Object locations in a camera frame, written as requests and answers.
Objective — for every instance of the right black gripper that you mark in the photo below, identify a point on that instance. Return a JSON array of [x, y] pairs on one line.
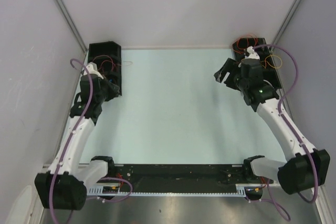
[[230, 66]]

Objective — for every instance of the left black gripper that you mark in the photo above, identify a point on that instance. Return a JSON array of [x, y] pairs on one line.
[[113, 89]]

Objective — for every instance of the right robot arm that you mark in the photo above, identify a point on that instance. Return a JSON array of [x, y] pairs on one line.
[[292, 142]]

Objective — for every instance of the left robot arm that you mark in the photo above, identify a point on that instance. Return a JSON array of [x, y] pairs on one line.
[[64, 185]]

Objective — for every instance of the left black compartment bin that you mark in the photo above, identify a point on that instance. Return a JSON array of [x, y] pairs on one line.
[[107, 56]]

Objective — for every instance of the black compartment bin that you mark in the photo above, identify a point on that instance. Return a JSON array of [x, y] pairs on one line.
[[270, 62], [107, 56]]

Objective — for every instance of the right black compartment bin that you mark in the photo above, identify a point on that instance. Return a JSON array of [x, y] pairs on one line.
[[270, 62]]

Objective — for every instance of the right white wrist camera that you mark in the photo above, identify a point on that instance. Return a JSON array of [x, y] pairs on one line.
[[250, 53]]

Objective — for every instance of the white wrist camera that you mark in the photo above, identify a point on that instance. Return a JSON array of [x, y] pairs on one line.
[[250, 53], [91, 71]]

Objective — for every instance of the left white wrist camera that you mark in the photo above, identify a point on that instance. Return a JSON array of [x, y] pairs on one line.
[[91, 71]]

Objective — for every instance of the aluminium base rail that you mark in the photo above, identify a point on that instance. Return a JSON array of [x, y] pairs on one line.
[[295, 172]]

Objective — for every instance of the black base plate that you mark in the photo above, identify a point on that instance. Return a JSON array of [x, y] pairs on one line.
[[193, 175]]

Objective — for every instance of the right aluminium frame post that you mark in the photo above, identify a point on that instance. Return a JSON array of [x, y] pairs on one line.
[[289, 16]]

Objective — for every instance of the grey slotted cable duct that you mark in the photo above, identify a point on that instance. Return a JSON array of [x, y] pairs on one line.
[[147, 190]]

